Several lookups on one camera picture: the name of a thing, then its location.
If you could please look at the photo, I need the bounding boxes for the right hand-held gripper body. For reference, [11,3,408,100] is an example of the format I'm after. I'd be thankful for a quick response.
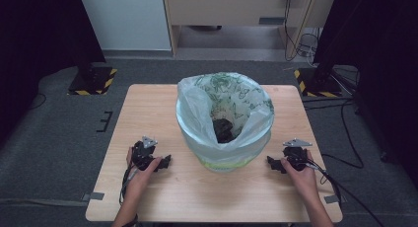
[282,137,314,172]

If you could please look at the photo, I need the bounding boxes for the black tape floor mark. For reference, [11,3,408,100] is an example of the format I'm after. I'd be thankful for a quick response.
[96,111,114,133]

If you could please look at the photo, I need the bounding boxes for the hand-held gripper cable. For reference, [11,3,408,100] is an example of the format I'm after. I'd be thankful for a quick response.
[118,163,140,205]
[305,160,386,227]

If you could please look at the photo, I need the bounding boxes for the black stand with striped base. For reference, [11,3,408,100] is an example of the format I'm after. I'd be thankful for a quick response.
[66,0,118,97]
[293,0,343,99]

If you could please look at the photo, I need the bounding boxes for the black curtain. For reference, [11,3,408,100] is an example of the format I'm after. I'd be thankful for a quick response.
[313,0,418,184]
[0,0,106,146]

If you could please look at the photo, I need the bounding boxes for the dark wristband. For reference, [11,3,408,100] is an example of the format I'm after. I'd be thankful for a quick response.
[121,214,140,227]

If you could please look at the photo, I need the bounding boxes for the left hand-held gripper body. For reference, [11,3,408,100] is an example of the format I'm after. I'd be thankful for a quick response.
[131,135,159,171]

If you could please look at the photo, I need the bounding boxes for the grey tape piece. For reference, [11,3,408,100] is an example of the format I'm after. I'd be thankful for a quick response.
[323,193,342,204]
[81,191,105,202]

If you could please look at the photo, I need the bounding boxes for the left hand-held gripper cable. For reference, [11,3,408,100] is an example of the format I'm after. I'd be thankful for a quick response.
[118,163,140,205]

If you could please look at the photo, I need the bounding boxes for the pale green trash bin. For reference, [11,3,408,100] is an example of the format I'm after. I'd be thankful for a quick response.
[178,127,273,174]

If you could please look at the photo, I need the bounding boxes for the right hand-held gripper cable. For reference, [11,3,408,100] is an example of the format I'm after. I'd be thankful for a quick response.
[305,160,386,227]

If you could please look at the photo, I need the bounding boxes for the person's left hand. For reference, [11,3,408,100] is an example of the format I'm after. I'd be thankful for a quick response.
[125,146,163,189]

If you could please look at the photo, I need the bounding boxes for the dark crumpled thing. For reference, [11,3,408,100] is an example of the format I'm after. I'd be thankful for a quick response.
[212,118,239,145]

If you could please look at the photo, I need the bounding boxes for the translucent green-printed plastic bag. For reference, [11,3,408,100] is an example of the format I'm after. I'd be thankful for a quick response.
[174,71,276,164]

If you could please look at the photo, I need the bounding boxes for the light wooden desk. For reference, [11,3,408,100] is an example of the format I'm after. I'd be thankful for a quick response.
[162,0,339,61]

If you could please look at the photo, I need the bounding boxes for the black hanging cables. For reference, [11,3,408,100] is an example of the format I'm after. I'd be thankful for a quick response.
[283,0,320,62]

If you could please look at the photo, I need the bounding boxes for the person's right hand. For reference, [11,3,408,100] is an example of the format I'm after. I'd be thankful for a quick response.
[280,149,319,192]

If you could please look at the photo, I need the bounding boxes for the thin black floor cable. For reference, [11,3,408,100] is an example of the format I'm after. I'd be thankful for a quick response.
[29,92,47,111]

